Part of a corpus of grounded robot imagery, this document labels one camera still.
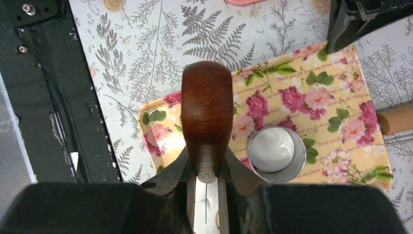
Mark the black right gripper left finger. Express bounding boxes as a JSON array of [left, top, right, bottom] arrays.
[[0, 149, 190, 234]]

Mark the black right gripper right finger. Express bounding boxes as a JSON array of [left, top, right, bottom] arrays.
[[224, 149, 406, 234]]

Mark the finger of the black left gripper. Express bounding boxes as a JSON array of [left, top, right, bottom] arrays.
[[326, 0, 413, 54]]

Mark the round metal cutter ring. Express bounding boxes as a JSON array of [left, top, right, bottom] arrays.
[[245, 125, 308, 184]]

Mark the white dough ball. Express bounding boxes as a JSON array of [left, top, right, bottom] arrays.
[[248, 127, 295, 172]]

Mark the floral yellow tray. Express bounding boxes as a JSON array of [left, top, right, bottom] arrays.
[[138, 41, 394, 191]]

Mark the wooden double-ended rolling pin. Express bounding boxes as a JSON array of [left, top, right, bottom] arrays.
[[376, 104, 413, 146]]

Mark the pink plastic tray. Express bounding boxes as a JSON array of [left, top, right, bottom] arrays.
[[226, 0, 266, 6]]

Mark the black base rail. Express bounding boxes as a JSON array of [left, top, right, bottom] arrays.
[[0, 0, 122, 183]]

